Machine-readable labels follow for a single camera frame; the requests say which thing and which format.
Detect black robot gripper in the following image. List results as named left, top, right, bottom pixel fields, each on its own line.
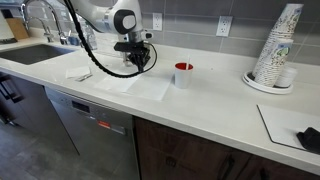
left=127, top=41, right=151, bottom=73

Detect white paper towel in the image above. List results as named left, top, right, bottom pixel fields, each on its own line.
left=93, top=71, right=175, bottom=102

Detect white mug with red inside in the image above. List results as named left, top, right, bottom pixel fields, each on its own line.
left=173, top=61, right=195, bottom=90

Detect small white napkin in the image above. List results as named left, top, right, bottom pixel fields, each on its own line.
left=65, top=65, right=92, bottom=80

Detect blue sponge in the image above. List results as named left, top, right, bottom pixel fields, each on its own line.
left=67, top=34, right=82, bottom=47

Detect stainless steel dishwasher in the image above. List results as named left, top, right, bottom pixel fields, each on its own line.
left=44, top=86, right=141, bottom=180

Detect chrome sink faucet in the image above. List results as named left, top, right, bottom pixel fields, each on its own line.
left=20, top=0, right=70, bottom=46

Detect brown cabinet door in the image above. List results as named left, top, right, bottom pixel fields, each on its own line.
left=234, top=155, right=320, bottom=180
left=132, top=116, right=254, bottom=180

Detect steel sink basin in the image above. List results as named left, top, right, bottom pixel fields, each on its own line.
left=0, top=43, right=77, bottom=66

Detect round white cup tray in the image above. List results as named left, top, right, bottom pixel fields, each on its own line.
left=241, top=70, right=295, bottom=96

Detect brown sink cabinet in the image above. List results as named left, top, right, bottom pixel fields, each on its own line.
left=0, top=71, right=80, bottom=157

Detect wooden cutting board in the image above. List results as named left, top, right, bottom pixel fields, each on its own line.
left=5, top=17, right=31, bottom=41

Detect short patterned paper cup stack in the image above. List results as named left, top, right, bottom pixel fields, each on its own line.
left=262, top=37, right=295, bottom=89

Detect tall patterned paper cup stack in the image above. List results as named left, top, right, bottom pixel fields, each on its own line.
left=251, top=3, right=305, bottom=88

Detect plain white cup stack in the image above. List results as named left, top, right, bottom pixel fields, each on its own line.
left=274, top=66, right=299, bottom=89

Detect white flat counter mat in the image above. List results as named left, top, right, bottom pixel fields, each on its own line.
left=256, top=103, right=320, bottom=155

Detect small black device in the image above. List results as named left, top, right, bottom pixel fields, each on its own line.
left=296, top=126, right=320, bottom=155

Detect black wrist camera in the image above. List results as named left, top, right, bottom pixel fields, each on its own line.
left=113, top=41, right=134, bottom=53

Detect white wall outlet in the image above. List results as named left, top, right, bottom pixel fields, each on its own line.
left=215, top=15, right=234, bottom=38
left=151, top=12, right=164, bottom=32

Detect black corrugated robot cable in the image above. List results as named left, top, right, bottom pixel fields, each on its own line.
left=62, top=0, right=159, bottom=80

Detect black cabinet handle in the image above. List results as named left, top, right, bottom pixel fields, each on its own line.
left=217, top=154, right=236, bottom=180
left=0, top=75, right=25, bottom=104

